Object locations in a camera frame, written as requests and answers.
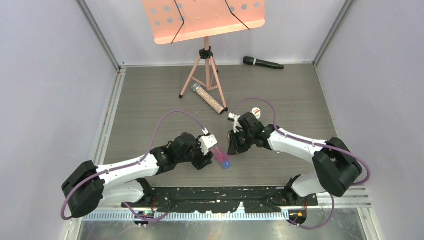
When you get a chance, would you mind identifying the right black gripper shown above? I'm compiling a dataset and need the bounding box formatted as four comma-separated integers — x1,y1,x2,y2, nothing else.
228,128,255,156

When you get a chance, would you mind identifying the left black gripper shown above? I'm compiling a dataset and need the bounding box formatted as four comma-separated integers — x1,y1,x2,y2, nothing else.
176,136,213,169

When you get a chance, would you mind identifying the pink blue weekly pill organizer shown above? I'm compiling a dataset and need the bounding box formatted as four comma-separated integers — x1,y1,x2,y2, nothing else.
211,145,232,170

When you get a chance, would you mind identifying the white vitamin pill bottle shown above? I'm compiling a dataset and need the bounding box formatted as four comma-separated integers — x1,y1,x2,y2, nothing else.
251,107,262,120

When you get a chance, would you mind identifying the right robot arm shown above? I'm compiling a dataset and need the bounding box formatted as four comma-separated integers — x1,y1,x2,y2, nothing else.
227,112,363,205

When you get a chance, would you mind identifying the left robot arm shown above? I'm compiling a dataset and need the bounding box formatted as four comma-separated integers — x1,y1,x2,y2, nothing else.
61,132,218,220

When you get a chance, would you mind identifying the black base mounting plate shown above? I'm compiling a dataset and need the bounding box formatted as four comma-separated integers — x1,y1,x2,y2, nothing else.
128,186,318,214

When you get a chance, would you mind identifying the black microphone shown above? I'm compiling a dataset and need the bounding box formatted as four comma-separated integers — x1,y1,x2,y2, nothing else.
242,56,285,70

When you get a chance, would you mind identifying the pink music stand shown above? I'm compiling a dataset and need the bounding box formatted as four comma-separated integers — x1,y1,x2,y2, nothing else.
141,0,266,114

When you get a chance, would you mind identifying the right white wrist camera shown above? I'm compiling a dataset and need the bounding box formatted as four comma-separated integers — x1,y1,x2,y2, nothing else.
227,112,243,133

